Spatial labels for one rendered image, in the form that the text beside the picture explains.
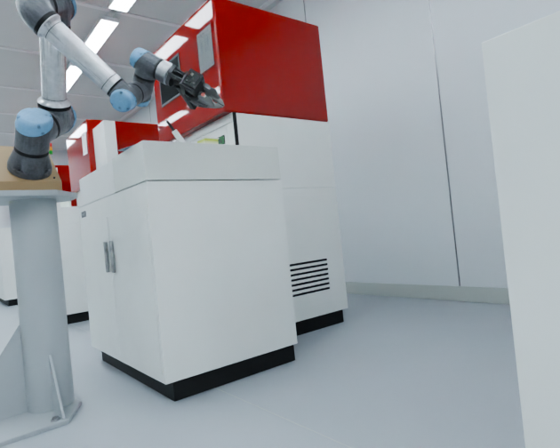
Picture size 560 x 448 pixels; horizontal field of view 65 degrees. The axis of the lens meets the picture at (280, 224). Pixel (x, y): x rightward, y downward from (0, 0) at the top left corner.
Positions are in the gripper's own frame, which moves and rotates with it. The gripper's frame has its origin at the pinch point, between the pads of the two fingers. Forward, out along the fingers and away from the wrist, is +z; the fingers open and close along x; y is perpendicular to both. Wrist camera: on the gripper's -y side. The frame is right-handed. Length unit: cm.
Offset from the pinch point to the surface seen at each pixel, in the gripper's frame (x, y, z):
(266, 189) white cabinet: -5.7, -39.9, 24.3
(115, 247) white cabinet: -59, -51, -20
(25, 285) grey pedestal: -87, -28, -32
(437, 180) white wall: 91, -130, 111
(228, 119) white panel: 27, -66, -15
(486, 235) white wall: 65, -115, 149
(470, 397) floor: -46, -3, 119
